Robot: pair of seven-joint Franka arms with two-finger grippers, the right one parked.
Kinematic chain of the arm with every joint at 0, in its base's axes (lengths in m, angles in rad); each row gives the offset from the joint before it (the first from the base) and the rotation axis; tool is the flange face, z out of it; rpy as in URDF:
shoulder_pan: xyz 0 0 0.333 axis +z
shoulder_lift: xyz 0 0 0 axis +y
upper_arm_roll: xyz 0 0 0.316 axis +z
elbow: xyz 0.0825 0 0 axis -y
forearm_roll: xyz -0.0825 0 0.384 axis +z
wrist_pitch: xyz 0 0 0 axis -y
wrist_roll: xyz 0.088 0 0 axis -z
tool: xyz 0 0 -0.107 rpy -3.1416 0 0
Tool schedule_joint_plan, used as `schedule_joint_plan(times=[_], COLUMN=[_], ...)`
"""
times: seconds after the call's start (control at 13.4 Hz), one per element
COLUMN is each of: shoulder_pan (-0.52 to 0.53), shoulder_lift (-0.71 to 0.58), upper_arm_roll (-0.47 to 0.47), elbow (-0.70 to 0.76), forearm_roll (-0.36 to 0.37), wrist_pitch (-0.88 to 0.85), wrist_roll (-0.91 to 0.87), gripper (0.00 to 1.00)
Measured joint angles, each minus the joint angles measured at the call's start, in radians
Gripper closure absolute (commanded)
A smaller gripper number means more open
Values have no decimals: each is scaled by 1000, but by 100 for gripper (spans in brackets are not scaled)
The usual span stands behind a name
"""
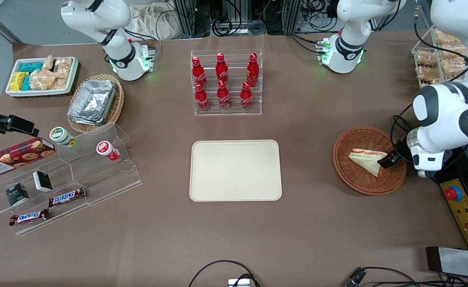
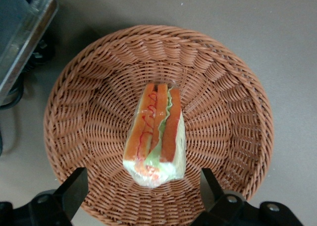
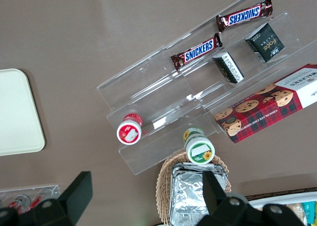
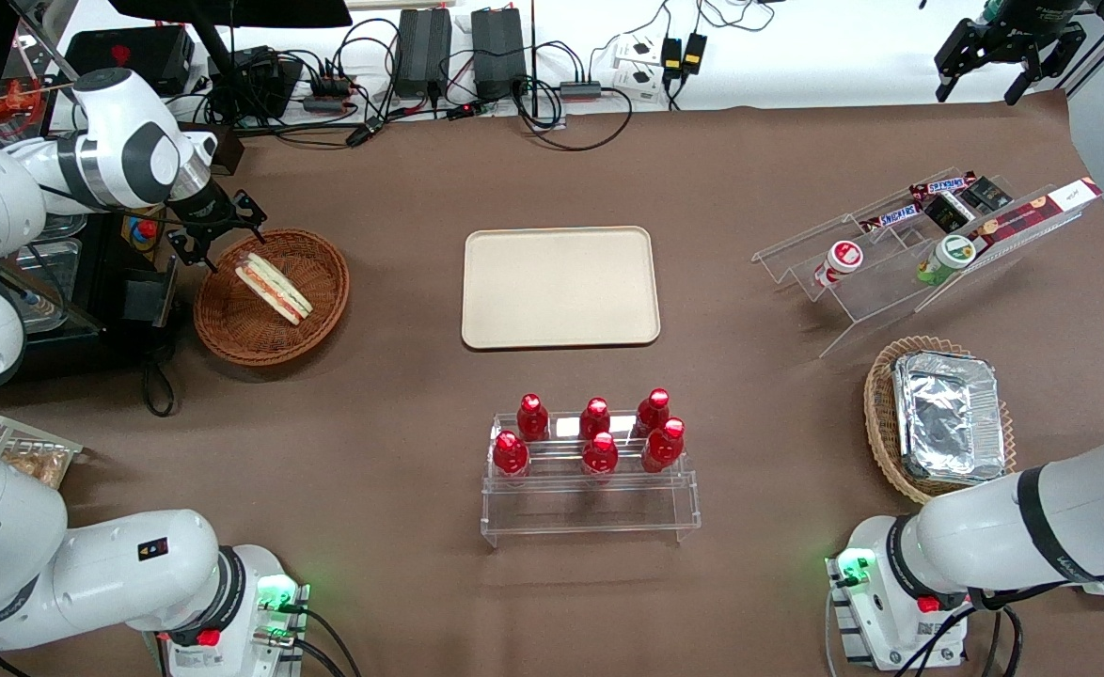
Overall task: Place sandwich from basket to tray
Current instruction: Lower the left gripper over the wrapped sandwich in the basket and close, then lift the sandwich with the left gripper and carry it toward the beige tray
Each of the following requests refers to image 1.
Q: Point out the silver connector block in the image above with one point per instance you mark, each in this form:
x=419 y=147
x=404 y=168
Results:
x=238 y=283

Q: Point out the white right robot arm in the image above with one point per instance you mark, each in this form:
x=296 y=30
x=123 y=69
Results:
x=122 y=59

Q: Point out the light oval wicker basket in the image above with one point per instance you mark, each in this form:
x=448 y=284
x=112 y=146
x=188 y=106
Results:
x=116 y=107

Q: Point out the triangular sandwich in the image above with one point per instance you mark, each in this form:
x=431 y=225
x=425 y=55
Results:
x=367 y=160

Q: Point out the bagged bread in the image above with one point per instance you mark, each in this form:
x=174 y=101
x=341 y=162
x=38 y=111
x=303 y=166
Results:
x=427 y=74
x=455 y=50
x=426 y=59
x=453 y=67
x=446 y=38

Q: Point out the grey metal plate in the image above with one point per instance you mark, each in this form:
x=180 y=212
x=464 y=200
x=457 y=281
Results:
x=457 y=261

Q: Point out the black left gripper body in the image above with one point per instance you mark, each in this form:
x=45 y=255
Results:
x=400 y=151

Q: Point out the clear bag of crackers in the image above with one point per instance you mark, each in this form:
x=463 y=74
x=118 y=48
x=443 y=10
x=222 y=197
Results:
x=48 y=63
x=61 y=83
x=42 y=79
x=63 y=67

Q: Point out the clear acrylic bottle rack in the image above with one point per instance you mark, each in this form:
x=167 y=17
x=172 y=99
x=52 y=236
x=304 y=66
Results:
x=226 y=111

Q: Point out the clear acrylic step display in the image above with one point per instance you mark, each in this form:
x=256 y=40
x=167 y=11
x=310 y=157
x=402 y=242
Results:
x=98 y=179

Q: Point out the crumpled beige paper bag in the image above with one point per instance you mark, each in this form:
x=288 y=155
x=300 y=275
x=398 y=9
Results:
x=150 y=22

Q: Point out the round brown wicker basket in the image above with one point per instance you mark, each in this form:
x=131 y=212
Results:
x=357 y=179

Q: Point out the aluminium foil container stack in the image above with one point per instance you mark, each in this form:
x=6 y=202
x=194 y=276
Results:
x=92 y=101

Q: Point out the white rectangular snack bin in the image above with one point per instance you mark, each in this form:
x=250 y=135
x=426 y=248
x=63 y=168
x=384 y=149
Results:
x=38 y=93

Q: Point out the brown chocolate bar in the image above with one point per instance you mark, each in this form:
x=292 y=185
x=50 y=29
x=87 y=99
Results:
x=66 y=197
x=29 y=217

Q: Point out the red tartan cookie box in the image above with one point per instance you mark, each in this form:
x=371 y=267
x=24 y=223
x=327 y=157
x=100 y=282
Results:
x=16 y=157

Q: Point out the red emergency stop button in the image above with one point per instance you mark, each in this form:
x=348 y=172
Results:
x=453 y=193

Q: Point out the red lid yogurt cup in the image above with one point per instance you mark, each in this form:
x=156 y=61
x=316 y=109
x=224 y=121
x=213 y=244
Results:
x=107 y=150

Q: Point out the yellow snack packet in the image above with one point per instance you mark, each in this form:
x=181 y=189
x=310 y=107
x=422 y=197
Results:
x=18 y=81

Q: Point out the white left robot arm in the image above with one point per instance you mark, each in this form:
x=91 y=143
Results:
x=445 y=107

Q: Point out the green lid yogurt cup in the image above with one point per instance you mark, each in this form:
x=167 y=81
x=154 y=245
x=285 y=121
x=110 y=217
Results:
x=61 y=136

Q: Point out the small black chocolate box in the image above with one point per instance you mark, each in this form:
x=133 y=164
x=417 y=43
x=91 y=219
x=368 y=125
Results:
x=17 y=194
x=42 y=181

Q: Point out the red cola bottle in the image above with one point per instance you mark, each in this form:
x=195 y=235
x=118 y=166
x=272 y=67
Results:
x=252 y=71
x=201 y=98
x=221 y=69
x=223 y=96
x=246 y=97
x=198 y=73

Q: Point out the teal snack packet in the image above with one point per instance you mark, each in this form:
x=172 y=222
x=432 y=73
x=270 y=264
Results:
x=31 y=66
x=26 y=83

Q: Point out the beige plastic tray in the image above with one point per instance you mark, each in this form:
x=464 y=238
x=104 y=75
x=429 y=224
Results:
x=235 y=170

